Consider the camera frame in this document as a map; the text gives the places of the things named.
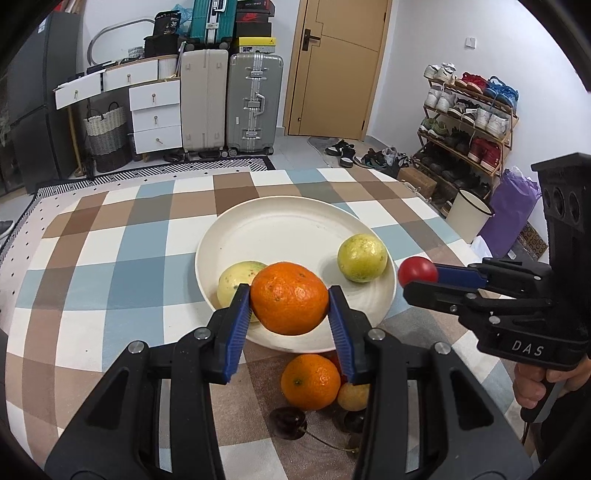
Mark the dark grey fridge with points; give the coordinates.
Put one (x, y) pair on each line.
(41, 92)

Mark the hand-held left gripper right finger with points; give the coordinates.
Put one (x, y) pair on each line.
(344, 341)

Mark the black storage box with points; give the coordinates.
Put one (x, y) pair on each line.
(161, 46)

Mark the brown cardboard box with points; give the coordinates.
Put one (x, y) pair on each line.
(418, 181)

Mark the white round bin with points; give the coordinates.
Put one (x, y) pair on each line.
(466, 217)

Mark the person's right hand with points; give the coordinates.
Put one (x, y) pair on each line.
(528, 385)

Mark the yellow spotted round fruit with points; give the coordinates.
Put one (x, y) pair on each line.
(362, 257)
(233, 281)

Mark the silver suitcase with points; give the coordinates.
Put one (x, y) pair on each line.
(254, 101)

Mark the rows of assorted shoes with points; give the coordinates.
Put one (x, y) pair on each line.
(480, 120)

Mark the purple bag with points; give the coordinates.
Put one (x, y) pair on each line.
(510, 212)

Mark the black slippers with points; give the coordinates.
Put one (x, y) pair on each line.
(175, 156)

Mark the small red tomato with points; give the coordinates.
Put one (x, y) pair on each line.
(418, 272)

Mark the person's right forearm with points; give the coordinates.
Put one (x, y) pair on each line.
(568, 429)

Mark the cream round plate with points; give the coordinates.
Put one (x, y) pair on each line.
(286, 230)

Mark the brown patterned mat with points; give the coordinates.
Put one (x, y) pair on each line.
(533, 242)

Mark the stack of black shoe boxes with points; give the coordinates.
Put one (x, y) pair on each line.
(254, 21)

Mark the orange mandarin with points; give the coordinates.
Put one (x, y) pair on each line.
(288, 297)
(310, 381)

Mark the yellow and black box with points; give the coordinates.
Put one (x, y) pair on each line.
(254, 45)

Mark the grey doormat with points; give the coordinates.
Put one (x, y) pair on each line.
(318, 147)

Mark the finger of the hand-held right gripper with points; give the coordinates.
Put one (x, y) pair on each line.
(438, 299)
(457, 276)

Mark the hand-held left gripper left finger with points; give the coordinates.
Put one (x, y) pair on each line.
(235, 332)

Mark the teal suitcase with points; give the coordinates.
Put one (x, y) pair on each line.
(212, 23)

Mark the tan wooden door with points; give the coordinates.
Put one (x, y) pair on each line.
(337, 78)

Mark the small yellow fruit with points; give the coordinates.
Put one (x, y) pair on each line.
(352, 397)

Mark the woven laundry basket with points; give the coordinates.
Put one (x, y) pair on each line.
(107, 138)

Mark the oval metal frame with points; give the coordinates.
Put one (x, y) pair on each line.
(99, 39)

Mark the wooden shoe rack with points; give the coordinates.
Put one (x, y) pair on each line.
(503, 138)

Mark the white drawer cabinet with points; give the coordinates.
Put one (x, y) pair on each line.
(154, 117)

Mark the dark cherry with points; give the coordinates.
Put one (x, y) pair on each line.
(287, 422)
(354, 422)

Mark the checked tablecloth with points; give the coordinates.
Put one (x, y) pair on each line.
(138, 258)

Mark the black printed bag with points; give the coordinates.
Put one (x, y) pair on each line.
(166, 24)

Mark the blue plastic bag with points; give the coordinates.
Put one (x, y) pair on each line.
(183, 13)

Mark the scattered sneakers group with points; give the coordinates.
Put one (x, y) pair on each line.
(369, 159)

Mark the beige suitcase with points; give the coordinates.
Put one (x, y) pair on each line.
(203, 101)

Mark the white ribbed container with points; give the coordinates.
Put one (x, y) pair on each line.
(168, 67)

